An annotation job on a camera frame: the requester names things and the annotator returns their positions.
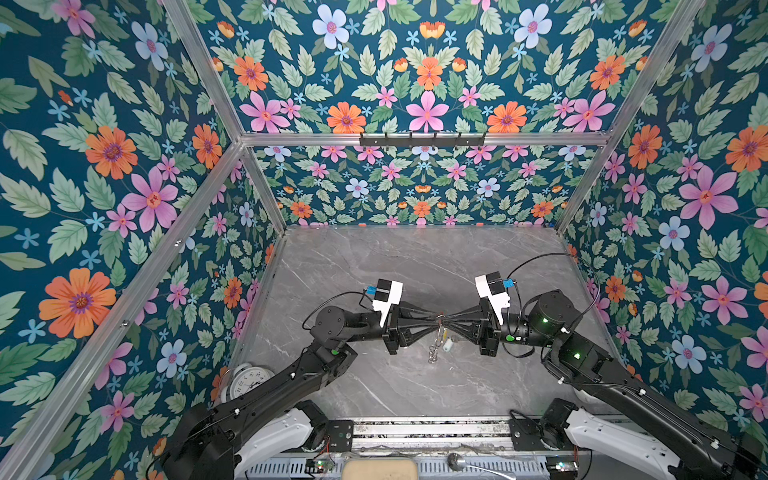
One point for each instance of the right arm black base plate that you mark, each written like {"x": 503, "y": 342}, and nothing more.
{"x": 529, "y": 434}

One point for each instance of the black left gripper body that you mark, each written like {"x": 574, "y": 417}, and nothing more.
{"x": 390, "y": 336}

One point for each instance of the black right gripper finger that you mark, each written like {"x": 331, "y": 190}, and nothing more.
{"x": 470, "y": 331}
{"x": 468, "y": 316}

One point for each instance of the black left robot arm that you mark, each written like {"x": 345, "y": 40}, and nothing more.
{"x": 228, "y": 440}

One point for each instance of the round metal knob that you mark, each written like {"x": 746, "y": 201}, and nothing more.
{"x": 456, "y": 462}

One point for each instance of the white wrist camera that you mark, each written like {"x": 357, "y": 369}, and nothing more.
{"x": 384, "y": 295}
{"x": 494, "y": 289}

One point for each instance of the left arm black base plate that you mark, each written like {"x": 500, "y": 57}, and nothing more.
{"x": 333, "y": 436}

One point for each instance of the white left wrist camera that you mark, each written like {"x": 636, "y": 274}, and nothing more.
{"x": 384, "y": 295}

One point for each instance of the metal keyring with red grip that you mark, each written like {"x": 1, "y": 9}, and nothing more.
{"x": 438, "y": 343}

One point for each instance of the beige pad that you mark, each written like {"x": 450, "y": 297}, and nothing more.
{"x": 380, "y": 469}

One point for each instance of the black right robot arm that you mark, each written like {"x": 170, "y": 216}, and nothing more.
{"x": 671, "y": 442}

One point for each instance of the white analog clock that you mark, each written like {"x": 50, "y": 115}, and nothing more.
{"x": 243, "y": 379}

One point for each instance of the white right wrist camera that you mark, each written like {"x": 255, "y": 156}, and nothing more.
{"x": 494, "y": 289}

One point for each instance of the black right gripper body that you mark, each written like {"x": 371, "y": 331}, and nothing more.
{"x": 492, "y": 340}

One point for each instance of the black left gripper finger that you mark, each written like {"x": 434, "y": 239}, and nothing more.
{"x": 412, "y": 332}
{"x": 420, "y": 312}

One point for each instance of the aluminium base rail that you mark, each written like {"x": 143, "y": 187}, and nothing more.
{"x": 432, "y": 435}

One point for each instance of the black hook rack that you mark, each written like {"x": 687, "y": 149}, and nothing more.
{"x": 438, "y": 140}

